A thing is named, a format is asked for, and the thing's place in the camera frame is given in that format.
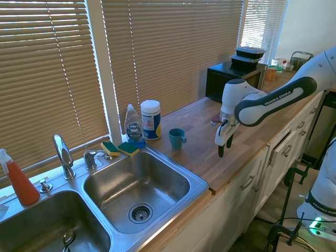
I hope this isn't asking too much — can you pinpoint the stainless steel double sink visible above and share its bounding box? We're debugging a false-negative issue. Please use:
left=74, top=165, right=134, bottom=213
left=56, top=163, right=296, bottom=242
left=0, top=143, right=211, bottom=252

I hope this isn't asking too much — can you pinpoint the small chrome sink knob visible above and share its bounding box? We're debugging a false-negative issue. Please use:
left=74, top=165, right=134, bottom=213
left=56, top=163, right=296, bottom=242
left=39, top=178, right=53, bottom=194

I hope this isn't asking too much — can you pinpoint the medium tan window blind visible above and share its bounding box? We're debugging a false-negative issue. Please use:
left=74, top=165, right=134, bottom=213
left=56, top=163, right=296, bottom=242
left=101, top=0, right=245, bottom=119

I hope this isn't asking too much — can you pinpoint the white wipes canister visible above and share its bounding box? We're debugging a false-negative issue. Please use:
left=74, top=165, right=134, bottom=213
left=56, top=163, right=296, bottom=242
left=140, top=99, right=162, bottom=141

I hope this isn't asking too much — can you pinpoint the narrow white window blind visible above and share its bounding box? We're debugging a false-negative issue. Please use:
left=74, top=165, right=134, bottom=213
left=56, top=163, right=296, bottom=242
left=240, top=0, right=288, bottom=65

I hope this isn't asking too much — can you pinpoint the metal drain strainer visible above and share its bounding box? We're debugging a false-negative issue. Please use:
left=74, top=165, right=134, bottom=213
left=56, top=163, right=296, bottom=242
left=128, top=202, right=153, bottom=224

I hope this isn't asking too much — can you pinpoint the teal ceramic mug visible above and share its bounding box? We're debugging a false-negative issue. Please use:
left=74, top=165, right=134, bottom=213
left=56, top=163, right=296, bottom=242
left=169, top=128, right=187, bottom=151

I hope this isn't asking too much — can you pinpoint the black dishwasher appliance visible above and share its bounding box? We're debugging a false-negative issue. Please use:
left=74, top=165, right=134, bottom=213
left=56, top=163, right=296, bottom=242
left=299, top=90, right=336, bottom=165

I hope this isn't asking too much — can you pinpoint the white kitchen cabinet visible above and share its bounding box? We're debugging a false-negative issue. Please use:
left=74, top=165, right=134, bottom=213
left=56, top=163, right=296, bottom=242
left=141, top=91, right=326, bottom=252

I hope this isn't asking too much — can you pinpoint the clear Dawn dish soap bottle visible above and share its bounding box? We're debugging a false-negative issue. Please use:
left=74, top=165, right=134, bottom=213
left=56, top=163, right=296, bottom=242
left=124, top=103, right=146, bottom=148

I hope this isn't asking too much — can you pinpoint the chrome sink faucet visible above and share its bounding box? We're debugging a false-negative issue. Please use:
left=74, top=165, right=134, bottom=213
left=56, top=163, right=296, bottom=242
left=52, top=134, right=76, bottom=180

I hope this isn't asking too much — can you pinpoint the black C-clamp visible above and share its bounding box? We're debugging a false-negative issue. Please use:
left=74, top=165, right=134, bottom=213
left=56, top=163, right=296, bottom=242
left=267, top=212, right=305, bottom=247
left=283, top=162, right=318, bottom=187

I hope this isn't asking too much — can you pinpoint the wire mesh basket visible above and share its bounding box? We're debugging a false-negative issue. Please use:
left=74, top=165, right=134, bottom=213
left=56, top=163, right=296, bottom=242
left=290, top=51, right=314, bottom=71

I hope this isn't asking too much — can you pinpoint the white window frame post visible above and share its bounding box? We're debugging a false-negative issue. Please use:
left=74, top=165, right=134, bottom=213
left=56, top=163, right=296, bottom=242
left=86, top=0, right=124, bottom=142

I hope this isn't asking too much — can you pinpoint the yellow green sponge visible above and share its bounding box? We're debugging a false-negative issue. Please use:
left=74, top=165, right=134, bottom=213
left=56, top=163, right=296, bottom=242
left=101, top=141, right=121, bottom=158
left=117, top=142, right=140, bottom=158

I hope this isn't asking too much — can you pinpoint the chrome sink stopper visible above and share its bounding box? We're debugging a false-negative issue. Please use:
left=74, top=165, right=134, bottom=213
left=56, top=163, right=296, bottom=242
left=61, top=228, right=76, bottom=252

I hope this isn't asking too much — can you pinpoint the orange spray bottle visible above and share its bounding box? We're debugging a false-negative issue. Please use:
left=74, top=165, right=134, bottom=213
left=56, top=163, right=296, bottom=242
left=0, top=149, right=41, bottom=206

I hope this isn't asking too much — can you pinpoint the black microwave oven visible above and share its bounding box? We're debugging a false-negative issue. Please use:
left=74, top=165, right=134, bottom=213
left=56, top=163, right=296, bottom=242
left=205, top=61, right=268, bottom=103

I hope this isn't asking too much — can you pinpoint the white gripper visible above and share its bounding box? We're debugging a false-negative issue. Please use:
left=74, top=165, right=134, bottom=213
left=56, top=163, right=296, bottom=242
left=214, top=122, right=240, bottom=159

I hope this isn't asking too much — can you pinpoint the wide tan window blind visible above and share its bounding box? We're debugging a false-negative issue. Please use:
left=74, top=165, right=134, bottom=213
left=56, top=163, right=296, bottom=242
left=0, top=0, right=111, bottom=188

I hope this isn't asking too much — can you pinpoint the chrome soap dispenser pump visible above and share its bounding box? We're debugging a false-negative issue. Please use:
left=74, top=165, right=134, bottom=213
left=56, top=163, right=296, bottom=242
left=83, top=150, right=113, bottom=171

